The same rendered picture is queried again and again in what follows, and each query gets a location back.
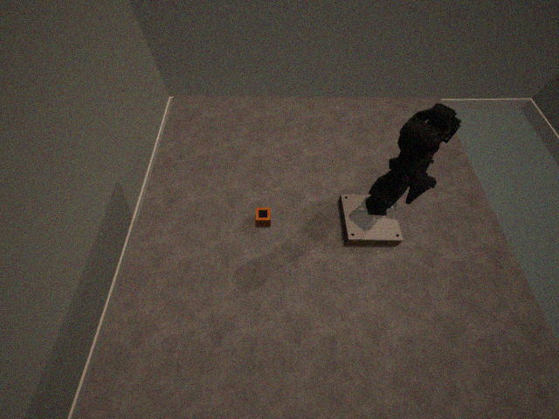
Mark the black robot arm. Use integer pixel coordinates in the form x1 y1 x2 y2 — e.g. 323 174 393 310
365 103 461 216

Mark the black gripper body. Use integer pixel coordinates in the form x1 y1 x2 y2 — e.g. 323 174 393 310
407 155 437 189

